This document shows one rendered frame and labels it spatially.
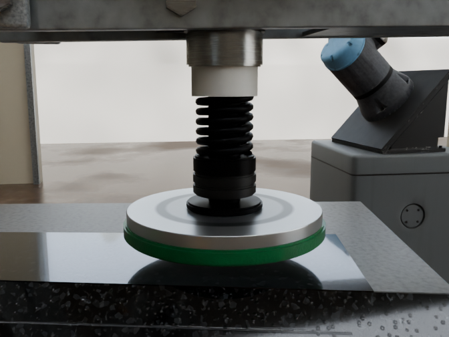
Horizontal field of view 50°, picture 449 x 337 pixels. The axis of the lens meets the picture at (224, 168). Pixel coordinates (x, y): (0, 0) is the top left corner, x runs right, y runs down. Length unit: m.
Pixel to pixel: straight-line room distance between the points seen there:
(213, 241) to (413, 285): 0.20
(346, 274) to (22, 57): 5.13
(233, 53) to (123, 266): 0.25
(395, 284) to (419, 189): 1.09
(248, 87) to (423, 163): 1.12
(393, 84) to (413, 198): 0.36
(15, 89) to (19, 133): 0.45
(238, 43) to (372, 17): 0.13
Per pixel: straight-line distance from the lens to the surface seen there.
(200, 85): 0.49
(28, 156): 5.54
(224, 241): 0.43
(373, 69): 1.59
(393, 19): 0.51
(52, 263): 0.56
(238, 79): 0.48
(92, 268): 0.53
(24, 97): 5.49
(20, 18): 0.44
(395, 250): 0.60
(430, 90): 1.59
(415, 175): 1.56
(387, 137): 1.53
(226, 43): 0.48
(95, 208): 0.78
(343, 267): 0.53
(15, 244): 0.64
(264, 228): 0.46
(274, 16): 0.47
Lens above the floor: 1.06
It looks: 10 degrees down
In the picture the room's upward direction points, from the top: straight up
